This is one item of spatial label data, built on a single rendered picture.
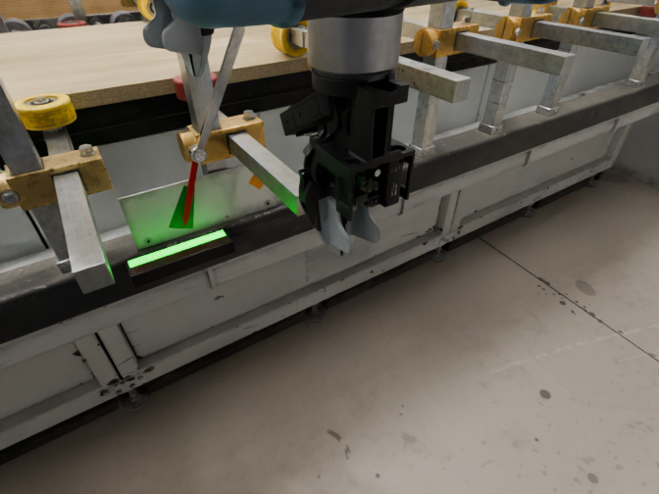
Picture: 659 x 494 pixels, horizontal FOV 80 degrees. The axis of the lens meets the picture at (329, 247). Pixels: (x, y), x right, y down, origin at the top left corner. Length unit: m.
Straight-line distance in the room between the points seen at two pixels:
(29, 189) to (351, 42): 0.49
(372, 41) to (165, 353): 1.09
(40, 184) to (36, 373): 0.67
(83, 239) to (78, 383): 0.83
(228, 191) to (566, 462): 1.12
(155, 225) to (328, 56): 0.47
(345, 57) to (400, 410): 1.11
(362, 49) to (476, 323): 1.33
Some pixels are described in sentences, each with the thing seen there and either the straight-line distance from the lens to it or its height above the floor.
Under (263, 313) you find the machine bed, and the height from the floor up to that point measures 0.17.
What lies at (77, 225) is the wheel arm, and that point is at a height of 0.86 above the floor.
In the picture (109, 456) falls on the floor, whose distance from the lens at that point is 1.36.
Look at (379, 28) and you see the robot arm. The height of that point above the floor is 1.06.
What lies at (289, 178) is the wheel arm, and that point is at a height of 0.86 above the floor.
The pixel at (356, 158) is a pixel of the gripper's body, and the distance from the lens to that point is 0.35.
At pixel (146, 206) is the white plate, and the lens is 0.70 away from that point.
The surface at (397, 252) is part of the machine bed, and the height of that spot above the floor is 0.17.
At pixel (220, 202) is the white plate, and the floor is 0.74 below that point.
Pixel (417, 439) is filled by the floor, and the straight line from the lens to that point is 1.26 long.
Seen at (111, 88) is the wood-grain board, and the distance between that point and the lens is 0.86.
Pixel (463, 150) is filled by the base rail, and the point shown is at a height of 0.70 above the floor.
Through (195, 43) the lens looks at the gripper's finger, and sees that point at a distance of 0.53.
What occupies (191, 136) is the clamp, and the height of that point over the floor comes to 0.87.
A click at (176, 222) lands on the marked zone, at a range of 0.72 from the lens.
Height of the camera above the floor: 1.12
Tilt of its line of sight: 38 degrees down
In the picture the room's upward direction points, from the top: straight up
